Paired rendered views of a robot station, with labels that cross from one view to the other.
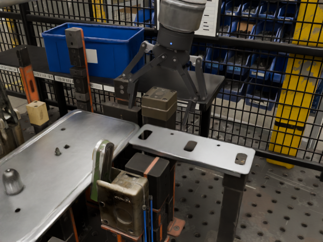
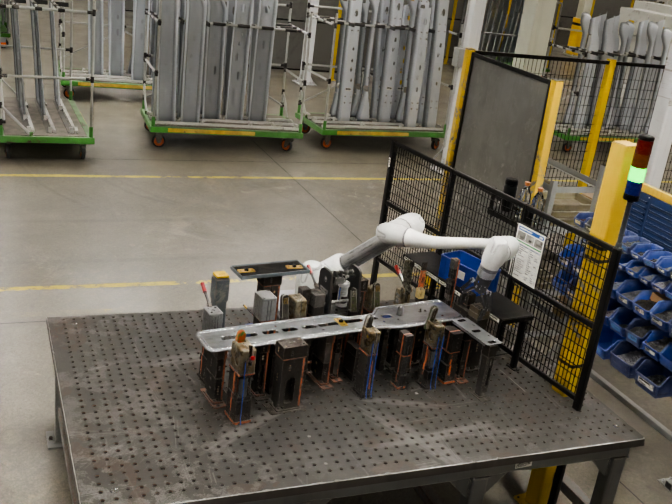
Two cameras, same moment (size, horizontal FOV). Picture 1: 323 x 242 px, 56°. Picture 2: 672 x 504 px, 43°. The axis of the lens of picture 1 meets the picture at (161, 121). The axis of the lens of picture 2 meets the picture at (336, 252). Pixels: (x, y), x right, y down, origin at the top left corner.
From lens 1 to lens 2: 3.63 m
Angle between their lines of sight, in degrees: 32
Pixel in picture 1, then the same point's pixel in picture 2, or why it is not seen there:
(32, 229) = (401, 324)
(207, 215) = not seen: hidden behind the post
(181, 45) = (482, 284)
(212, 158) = (480, 337)
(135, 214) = (435, 335)
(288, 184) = (549, 399)
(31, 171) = (407, 312)
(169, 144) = (468, 327)
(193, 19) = (487, 275)
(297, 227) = (526, 409)
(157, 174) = (454, 333)
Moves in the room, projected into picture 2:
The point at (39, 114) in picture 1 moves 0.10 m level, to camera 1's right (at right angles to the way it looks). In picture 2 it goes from (420, 293) to (437, 299)
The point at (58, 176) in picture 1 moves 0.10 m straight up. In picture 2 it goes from (416, 317) to (419, 299)
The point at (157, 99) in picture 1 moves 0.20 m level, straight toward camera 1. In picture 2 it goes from (476, 307) to (457, 318)
